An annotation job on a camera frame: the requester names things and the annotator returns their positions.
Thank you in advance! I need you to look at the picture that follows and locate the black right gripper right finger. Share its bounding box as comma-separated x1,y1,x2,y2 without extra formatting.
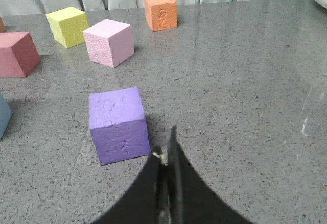
167,126,250,223

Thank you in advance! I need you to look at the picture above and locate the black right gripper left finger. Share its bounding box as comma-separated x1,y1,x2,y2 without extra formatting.
95,146,169,223

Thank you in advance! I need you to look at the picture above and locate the smooth light blue cube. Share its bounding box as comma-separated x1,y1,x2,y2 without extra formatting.
0,94,13,139

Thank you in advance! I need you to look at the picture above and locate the purple foam cube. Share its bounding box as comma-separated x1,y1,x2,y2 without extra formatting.
89,87,151,165

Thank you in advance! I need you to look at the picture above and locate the pink foam cube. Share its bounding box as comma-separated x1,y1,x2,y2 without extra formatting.
83,19,134,68

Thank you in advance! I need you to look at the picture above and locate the orange foam cube right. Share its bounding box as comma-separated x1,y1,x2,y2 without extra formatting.
144,0,178,31

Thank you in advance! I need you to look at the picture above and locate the orange foam cube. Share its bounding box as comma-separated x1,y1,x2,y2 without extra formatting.
0,17,7,33
144,0,178,31

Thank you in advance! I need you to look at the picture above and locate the yellow foam cube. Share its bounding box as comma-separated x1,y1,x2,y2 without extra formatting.
46,7,89,48

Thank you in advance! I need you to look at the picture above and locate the small red foam cube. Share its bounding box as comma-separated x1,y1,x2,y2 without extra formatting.
0,32,41,77

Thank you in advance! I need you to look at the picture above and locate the orange foam cube left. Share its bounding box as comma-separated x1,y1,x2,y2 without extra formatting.
0,17,7,33

